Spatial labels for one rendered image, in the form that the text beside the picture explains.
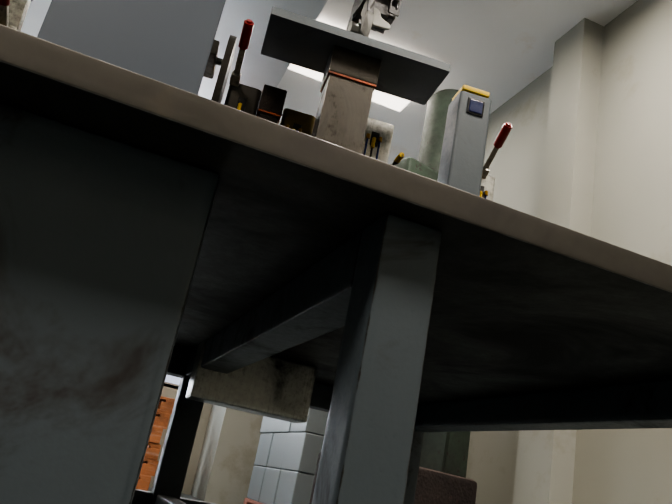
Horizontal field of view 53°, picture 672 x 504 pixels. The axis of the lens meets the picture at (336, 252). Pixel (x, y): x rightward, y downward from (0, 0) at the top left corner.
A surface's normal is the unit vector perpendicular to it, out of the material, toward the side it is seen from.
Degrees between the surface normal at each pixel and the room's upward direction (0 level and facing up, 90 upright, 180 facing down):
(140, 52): 90
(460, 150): 90
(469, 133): 90
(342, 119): 90
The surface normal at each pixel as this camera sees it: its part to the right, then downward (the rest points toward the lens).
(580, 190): 0.36, -0.25
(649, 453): -0.91, -0.29
